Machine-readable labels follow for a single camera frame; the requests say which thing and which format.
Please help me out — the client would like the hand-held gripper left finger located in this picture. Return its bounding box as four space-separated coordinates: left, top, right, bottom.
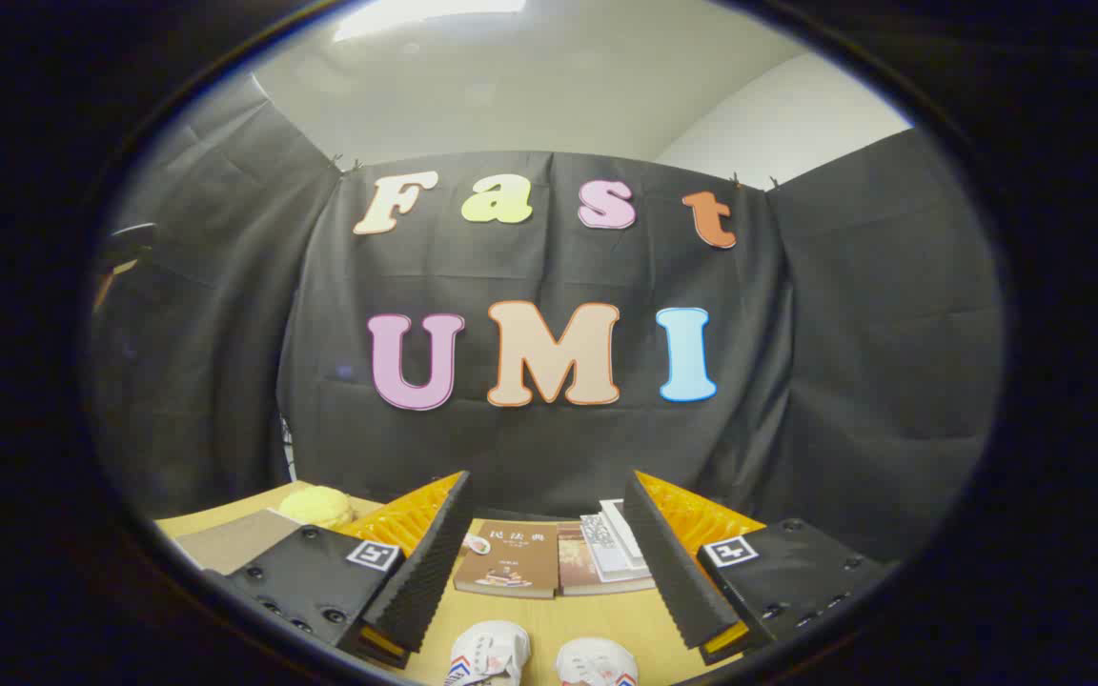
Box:
204 470 474 670

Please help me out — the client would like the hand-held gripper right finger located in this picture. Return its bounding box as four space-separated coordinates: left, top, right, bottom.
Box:
622 470 898 666

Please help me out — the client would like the white canvas shoe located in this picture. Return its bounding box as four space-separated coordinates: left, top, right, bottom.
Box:
555 637 640 686
447 620 532 686

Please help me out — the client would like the brown cardboard storage box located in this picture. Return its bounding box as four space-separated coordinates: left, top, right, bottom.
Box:
175 509 304 575

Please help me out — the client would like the white thick book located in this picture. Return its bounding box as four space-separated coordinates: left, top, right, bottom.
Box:
579 513 653 583

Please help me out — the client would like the brown book with illustrated cover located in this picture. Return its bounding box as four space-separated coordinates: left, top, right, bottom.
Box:
453 521 560 600

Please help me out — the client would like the thick brown book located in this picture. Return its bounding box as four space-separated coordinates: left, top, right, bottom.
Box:
556 521 657 597

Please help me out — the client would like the yellow plush toy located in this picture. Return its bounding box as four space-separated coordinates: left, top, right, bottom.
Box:
278 485 356 531

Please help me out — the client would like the black backdrop cloth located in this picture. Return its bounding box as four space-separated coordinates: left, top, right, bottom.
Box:
87 76 1006 563

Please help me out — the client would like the ceiling light panel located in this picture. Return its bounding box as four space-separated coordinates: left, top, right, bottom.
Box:
333 0 528 42

